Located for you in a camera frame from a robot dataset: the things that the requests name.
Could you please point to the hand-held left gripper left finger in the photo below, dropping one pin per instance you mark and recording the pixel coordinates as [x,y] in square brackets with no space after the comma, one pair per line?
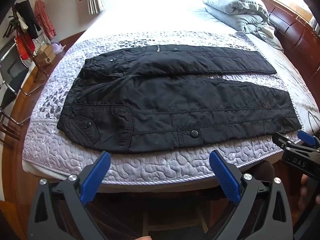
[96,175]

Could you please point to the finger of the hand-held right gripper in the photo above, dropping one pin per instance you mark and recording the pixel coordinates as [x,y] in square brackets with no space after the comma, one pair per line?
[281,140]
[307,137]

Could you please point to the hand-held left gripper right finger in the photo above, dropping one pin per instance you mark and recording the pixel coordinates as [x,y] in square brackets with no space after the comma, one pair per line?
[223,177]

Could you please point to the black quilted pants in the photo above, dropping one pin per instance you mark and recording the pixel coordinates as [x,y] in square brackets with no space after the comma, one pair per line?
[162,105]

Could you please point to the person's right hand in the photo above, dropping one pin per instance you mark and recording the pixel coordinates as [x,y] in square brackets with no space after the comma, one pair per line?
[311,192]

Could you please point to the quilted lavender mattress cover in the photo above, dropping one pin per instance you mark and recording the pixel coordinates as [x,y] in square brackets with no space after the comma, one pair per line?
[150,165]

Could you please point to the dark wooden headboard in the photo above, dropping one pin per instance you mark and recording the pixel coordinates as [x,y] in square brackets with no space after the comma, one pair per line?
[295,32]

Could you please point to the cardboard box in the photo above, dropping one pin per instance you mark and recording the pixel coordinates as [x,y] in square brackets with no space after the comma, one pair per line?
[45,56]

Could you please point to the small purple container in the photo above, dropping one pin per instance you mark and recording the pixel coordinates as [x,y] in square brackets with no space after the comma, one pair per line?
[58,47]

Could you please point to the folded light blue duvet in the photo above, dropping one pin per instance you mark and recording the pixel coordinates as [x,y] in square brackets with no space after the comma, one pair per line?
[235,7]

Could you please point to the red plaid hanging garment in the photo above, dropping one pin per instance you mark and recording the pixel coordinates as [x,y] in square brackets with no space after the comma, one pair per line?
[46,20]

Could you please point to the black hanging garment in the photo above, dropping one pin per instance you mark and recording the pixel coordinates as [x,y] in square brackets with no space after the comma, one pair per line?
[28,17]

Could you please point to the white bed sheet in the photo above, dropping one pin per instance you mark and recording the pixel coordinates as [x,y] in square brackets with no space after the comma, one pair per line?
[155,12]

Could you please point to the metal frame chair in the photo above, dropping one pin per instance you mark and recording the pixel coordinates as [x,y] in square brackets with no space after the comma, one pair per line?
[12,80]

